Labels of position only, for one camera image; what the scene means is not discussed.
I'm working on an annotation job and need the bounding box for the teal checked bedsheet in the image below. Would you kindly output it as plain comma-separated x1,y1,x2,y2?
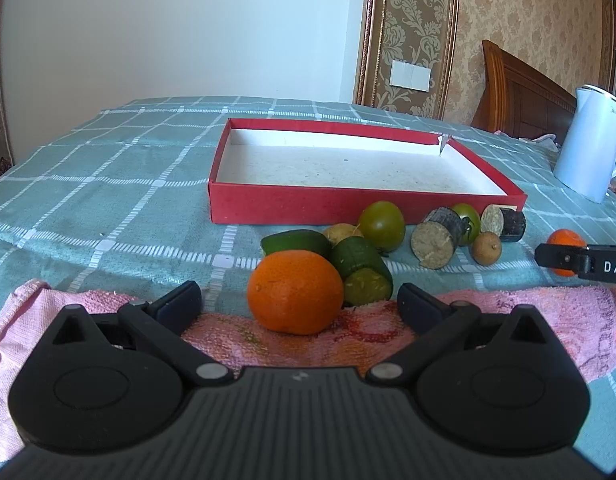
0,96,616,466

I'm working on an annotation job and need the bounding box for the small brown longan fruit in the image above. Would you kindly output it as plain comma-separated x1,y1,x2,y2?
472,232,502,266

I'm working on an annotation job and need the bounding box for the white wall switch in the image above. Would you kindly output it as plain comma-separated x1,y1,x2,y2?
389,60,431,92

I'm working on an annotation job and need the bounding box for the small dark sugarcane piece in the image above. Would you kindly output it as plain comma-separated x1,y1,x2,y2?
480,205,527,243

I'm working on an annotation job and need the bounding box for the large orange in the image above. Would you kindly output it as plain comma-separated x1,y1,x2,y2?
247,250,344,335

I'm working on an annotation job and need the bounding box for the small green tomato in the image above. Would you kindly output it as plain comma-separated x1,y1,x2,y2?
451,203,480,246

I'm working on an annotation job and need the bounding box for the small orange mandarin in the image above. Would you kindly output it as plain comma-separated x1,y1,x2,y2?
547,229,586,278

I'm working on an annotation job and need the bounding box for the green cucumber piece cut face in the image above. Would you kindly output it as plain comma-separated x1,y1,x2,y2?
331,236,393,307

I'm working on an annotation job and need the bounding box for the white electric kettle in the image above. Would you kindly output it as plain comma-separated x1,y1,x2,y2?
554,84,616,203

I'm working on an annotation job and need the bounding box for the large green tomato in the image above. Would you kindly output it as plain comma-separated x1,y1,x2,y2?
358,200,405,252

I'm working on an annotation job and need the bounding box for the brown kiwi-like fruit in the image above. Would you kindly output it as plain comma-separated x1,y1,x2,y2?
322,223,363,246

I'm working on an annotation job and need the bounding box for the wooden headboard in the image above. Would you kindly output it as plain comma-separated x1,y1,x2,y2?
472,40,576,144

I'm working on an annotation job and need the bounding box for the green cucumber end piece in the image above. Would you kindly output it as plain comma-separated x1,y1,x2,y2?
260,230,332,259

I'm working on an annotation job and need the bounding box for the red shallow cardboard box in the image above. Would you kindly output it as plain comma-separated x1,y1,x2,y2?
208,118,527,226

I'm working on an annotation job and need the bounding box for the pink towel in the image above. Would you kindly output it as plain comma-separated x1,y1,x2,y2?
0,304,604,479

